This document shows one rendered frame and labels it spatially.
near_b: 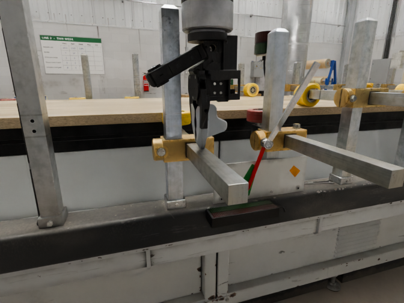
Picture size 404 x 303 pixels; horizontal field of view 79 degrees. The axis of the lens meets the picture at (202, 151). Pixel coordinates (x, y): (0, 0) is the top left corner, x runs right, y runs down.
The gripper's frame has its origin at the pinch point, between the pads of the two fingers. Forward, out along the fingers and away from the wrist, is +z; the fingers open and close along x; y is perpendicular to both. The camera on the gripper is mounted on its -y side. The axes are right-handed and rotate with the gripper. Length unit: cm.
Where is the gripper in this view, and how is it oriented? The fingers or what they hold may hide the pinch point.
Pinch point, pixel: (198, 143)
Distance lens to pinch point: 49.3
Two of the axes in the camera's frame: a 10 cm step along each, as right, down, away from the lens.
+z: 0.2, 9.6, 3.0
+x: -2.9, -2.8, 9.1
